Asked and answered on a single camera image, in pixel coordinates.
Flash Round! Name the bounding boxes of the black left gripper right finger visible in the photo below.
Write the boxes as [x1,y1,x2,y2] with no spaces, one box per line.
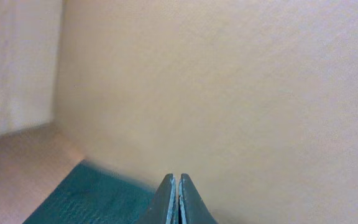
[178,174,218,224]

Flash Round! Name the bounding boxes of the black shorts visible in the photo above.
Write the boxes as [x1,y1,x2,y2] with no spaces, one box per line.
[24,161,155,224]

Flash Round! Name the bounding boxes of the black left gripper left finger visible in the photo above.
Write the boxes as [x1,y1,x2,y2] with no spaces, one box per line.
[137,174,177,224]

